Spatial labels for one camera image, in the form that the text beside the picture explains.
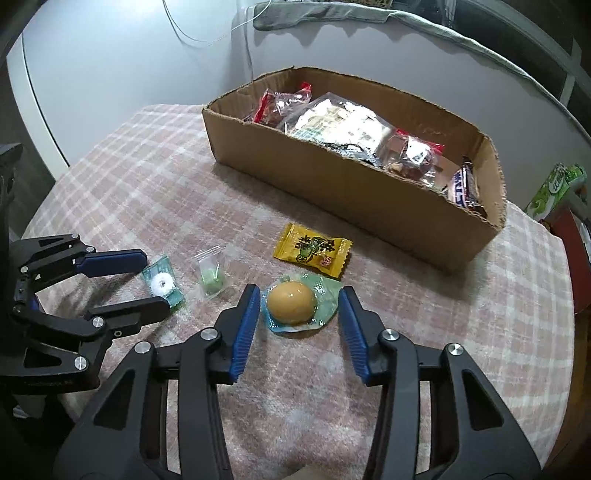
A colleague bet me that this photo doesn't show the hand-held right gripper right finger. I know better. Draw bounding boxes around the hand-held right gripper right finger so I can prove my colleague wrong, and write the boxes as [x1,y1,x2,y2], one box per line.
[338,286,542,480]

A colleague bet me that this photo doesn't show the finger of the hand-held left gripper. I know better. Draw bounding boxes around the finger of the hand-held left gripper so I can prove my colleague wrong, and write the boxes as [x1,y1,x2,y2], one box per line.
[9,233,148,296]
[10,296,171,340]

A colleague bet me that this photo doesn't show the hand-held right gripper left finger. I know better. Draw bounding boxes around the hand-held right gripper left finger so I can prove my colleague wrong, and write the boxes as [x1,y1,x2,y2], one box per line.
[54,284,262,480]

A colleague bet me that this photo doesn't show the white mint teal wrapper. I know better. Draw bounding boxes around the white mint teal wrapper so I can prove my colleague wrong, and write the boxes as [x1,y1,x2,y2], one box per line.
[141,255,187,315]

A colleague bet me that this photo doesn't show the braised egg teal packet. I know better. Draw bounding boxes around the braised egg teal packet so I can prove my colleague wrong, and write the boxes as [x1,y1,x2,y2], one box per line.
[260,272,343,333]

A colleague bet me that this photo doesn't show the brown cardboard box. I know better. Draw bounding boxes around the brown cardboard box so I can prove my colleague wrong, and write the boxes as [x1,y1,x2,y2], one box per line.
[202,66,508,274]

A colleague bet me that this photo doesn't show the small brown chocolate bar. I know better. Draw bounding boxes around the small brown chocolate bar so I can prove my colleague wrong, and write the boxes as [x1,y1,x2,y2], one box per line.
[445,157,488,220]

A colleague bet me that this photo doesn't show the red clear nut snack packet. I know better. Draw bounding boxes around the red clear nut snack packet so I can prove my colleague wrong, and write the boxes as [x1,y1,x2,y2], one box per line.
[383,129,446,188]

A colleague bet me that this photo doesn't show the dark red jelly cake packet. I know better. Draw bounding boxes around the dark red jelly cake packet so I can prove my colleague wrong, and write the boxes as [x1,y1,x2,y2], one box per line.
[252,83,315,127]

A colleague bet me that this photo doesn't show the green candy clear wrapper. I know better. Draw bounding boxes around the green candy clear wrapper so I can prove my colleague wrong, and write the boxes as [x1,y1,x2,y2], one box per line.
[191,247,228,298]

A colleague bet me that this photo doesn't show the yellow candy packet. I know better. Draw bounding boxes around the yellow candy packet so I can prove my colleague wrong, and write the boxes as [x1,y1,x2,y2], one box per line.
[273,223,354,281]

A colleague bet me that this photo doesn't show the large clear snack bag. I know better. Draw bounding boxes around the large clear snack bag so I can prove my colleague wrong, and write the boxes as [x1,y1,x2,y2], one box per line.
[281,92,398,153]

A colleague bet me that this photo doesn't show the dark red cabinet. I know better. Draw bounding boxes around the dark red cabinet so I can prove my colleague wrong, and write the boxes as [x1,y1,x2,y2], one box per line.
[542,203,591,324]

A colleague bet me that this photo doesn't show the green printed packet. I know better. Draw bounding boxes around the green printed packet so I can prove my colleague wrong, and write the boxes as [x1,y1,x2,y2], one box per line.
[526,162,588,222]

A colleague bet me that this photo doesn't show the grey cloth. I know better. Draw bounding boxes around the grey cloth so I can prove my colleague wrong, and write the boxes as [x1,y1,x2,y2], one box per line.
[253,0,578,134]

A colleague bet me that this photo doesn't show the white cable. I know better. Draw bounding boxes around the white cable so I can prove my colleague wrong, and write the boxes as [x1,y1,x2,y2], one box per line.
[161,0,259,47]

